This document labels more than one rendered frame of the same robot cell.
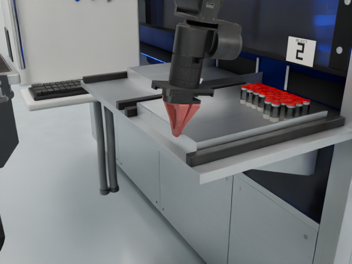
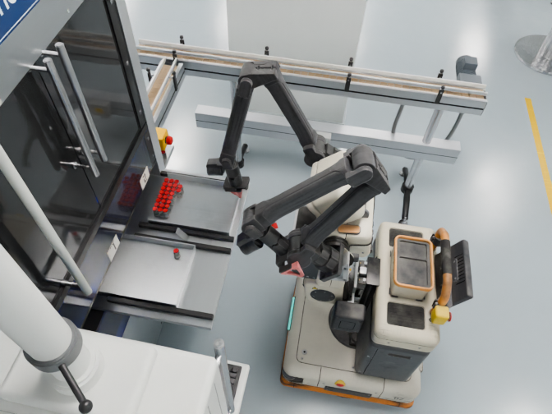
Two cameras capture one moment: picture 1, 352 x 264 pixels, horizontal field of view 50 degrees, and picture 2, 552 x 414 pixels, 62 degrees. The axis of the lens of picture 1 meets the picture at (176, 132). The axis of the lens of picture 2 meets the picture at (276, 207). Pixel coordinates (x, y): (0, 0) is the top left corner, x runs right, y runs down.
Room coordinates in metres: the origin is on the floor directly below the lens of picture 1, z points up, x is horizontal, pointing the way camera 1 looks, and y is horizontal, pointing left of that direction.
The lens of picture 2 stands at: (1.54, 0.86, 2.49)
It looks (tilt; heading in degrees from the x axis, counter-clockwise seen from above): 53 degrees down; 217
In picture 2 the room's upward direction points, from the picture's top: 3 degrees clockwise
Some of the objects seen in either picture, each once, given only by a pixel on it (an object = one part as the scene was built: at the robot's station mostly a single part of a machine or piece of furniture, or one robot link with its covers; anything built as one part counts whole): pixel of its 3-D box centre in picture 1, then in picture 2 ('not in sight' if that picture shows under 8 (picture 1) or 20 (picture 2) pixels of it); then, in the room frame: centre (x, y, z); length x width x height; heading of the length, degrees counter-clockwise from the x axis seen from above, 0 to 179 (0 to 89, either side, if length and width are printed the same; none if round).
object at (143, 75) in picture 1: (193, 75); (144, 268); (1.16, -0.05, 0.90); 0.34 x 0.26 x 0.04; 119
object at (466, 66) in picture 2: not in sight; (467, 74); (-0.81, 0.38, 0.90); 0.28 x 0.12 x 0.14; 29
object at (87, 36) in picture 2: not in sight; (102, 97); (0.98, -0.27, 1.50); 0.43 x 0.01 x 0.59; 29
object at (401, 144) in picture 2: not in sight; (324, 134); (-0.27, -0.16, 0.49); 1.60 x 0.08 x 0.12; 119
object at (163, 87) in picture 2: not in sight; (151, 104); (0.52, -0.71, 0.92); 0.69 x 0.15 x 0.16; 29
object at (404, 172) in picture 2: not in sight; (405, 191); (-0.57, 0.36, 0.07); 0.50 x 0.08 x 0.14; 29
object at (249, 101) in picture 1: (265, 103); (172, 198); (0.85, -0.22, 0.90); 0.18 x 0.02 x 0.05; 30
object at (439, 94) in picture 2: not in sight; (305, 72); (-0.20, -0.29, 0.92); 1.90 x 0.15 x 0.16; 119
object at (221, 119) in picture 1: (228, 113); (197, 204); (0.80, -0.12, 0.90); 0.34 x 0.26 x 0.04; 120
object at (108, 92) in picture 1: (204, 101); (175, 238); (0.97, -0.08, 0.87); 0.70 x 0.48 x 0.02; 29
